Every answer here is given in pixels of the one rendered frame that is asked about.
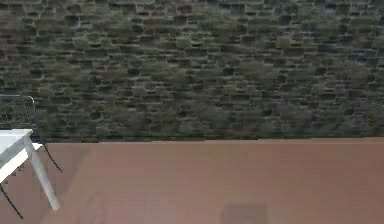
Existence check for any white table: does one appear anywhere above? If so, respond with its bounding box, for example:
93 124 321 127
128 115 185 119
0 128 62 211

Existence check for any black wire chair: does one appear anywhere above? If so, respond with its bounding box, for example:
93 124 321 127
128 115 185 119
0 94 64 174

